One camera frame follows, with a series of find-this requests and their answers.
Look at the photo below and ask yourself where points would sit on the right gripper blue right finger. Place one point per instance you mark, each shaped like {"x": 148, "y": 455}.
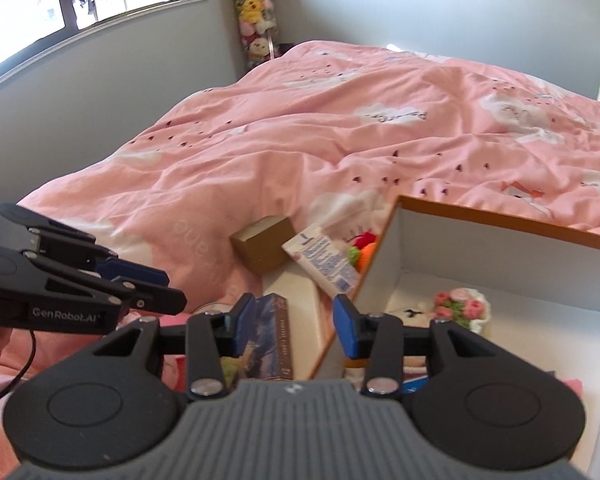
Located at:
{"x": 381, "y": 339}

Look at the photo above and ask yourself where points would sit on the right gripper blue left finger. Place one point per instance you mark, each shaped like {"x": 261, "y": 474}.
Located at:
{"x": 204, "y": 340}

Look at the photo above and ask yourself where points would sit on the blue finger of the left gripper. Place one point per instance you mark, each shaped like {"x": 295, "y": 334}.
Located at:
{"x": 150, "y": 297}
{"x": 135, "y": 269}

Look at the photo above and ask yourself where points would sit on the photo card box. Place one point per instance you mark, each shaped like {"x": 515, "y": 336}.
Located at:
{"x": 267, "y": 355}

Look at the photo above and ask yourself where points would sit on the white long box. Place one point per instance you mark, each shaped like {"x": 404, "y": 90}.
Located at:
{"x": 309, "y": 330}

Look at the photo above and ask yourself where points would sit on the crochet orange fruit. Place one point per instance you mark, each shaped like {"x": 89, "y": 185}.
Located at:
{"x": 361, "y": 250}

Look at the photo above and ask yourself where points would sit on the crochet bear with flowers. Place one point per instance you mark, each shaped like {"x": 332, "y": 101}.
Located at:
{"x": 464, "y": 306}

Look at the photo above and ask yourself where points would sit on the white cream tube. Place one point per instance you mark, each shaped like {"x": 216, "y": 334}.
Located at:
{"x": 317, "y": 254}

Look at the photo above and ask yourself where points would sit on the gold gift box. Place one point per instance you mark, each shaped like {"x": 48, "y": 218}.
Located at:
{"x": 259, "y": 246}

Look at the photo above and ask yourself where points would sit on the orange cardboard box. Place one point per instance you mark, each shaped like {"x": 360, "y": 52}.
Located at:
{"x": 521, "y": 400}

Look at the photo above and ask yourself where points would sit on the pink bed duvet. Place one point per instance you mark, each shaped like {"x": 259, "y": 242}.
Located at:
{"x": 335, "y": 135}

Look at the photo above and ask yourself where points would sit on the plush toy column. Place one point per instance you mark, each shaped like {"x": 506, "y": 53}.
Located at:
{"x": 257, "y": 25}

